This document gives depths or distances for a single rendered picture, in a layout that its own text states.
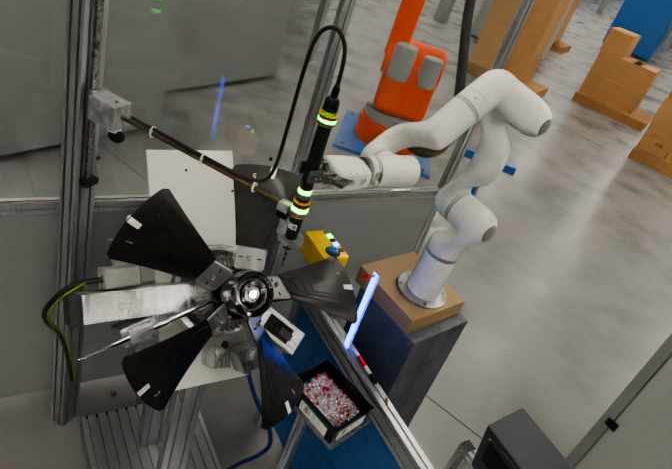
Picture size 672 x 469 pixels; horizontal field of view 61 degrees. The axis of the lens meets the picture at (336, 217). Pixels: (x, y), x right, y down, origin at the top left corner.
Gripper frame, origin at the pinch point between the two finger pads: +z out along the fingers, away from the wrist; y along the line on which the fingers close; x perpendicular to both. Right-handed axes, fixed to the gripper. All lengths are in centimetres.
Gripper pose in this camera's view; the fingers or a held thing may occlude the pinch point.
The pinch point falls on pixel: (311, 171)
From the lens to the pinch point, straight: 136.8
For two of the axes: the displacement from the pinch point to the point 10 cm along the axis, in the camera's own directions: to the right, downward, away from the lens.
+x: 2.8, -8.1, -5.2
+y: -4.6, -5.9, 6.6
